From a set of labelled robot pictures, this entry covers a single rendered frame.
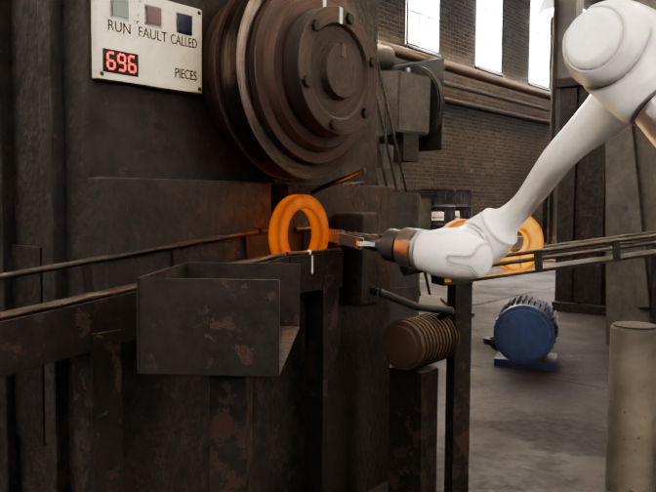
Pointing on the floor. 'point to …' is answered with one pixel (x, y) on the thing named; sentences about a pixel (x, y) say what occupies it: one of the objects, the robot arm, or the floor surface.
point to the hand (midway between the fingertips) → (332, 235)
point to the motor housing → (415, 397)
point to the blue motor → (526, 334)
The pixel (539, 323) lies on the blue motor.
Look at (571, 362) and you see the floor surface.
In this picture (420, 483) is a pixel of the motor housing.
